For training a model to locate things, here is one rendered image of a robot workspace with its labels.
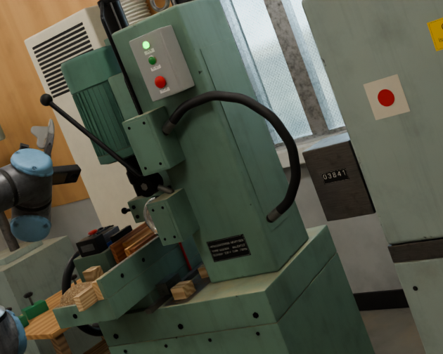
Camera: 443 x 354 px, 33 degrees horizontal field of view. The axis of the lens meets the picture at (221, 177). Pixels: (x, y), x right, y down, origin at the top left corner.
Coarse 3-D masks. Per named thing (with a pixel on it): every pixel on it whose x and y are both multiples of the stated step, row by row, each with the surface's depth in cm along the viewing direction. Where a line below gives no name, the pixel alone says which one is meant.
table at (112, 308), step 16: (192, 240) 225; (176, 256) 217; (192, 256) 223; (144, 272) 204; (160, 272) 209; (128, 288) 197; (144, 288) 202; (96, 304) 193; (112, 304) 191; (128, 304) 196; (64, 320) 200; (80, 320) 197; (96, 320) 195
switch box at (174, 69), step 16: (160, 32) 179; (144, 48) 182; (160, 48) 180; (176, 48) 183; (144, 64) 184; (160, 64) 181; (176, 64) 181; (144, 80) 185; (176, 80) 181; (192, 80) 185; (160, 96) 184
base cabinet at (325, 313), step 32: (320, 288) 206; (288, 320) 189; (320, 320) 202; (352, 320) 218; (128, 352) 212; (160, 352) 206; (192, 352) 200; (224, 352) 195; (256, 352) 190; (288, 352) 185; (320, 352) 198; (352, 352) 213
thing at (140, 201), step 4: (136, 196) 222; (140, 196) 220; (152, 196) 214; (132, 200) 218; (136, 200) 217; (140, 200) 216; (144, 200) 215; (128, 204) 219; (132, 204) 218; (136, 204) 217; (140, 204) 217; (144, 204) 216; (132, 208) 218; (136, 208) 218; (140, 208) 217; (132, 212) 219; (136, 212) 218; (140, 212) 218; (136, 216) 218; (140, 216) 218; (136, 220) 219; (140, 220) 218; (144, 220) 218
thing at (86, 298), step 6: (90, 288) 191; (78, 294) 189; (84, 294) 189; (90, 294) 190; (78, 300) 187; (84, 300) 188; (90, 300) 190; (96, 300) 192; (78, 306) 188; (84, 306) 188
